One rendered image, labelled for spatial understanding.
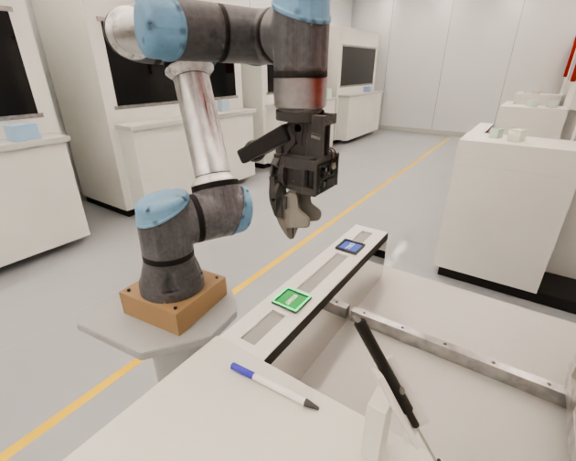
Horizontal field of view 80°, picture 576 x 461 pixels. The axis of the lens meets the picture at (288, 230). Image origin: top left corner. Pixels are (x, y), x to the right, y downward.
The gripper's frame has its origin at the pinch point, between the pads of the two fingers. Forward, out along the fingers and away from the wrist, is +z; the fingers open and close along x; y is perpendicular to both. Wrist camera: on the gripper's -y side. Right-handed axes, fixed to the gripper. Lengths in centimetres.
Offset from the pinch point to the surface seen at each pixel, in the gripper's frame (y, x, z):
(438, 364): 26.7, 14.9, 28.6
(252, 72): -293, 346, -18
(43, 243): -256, 43, 97
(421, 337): 22.2, 17.0, 25.6
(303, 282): -0.7, 6.6, 14.6
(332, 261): 0.0, 18.3, 15.0
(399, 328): 17.5, 17.2, 25.6
